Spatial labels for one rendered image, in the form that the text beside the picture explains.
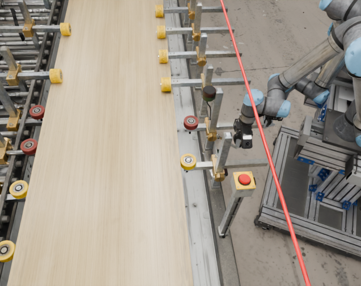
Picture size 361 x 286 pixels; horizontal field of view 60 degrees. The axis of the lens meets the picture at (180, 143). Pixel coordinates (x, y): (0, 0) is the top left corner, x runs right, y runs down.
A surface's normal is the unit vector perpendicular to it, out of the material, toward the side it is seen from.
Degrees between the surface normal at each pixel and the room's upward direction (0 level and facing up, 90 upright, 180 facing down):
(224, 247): 0
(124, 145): 0
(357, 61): 83
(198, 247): 0
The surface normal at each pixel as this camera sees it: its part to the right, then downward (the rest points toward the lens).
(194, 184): 0.04, -0.59
